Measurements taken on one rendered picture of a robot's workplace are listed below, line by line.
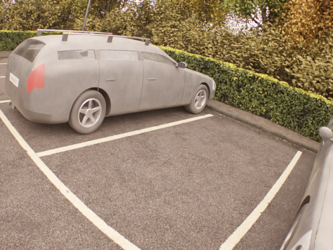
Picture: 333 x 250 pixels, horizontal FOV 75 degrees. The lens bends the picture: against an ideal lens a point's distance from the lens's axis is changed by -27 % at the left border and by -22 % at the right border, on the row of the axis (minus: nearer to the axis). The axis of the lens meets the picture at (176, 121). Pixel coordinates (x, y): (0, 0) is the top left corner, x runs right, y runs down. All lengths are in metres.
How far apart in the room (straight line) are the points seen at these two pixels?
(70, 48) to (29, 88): 0.82
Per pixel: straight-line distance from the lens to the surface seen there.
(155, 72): 4.66
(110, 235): 2.27
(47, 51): 3.58
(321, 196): 1.94
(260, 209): 3.13
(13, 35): 12.88
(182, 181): 3.26
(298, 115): 6.75
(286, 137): 6.19
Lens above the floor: 1.59
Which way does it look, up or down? 17 degrees down
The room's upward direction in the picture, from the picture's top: 12 degrees clockwise
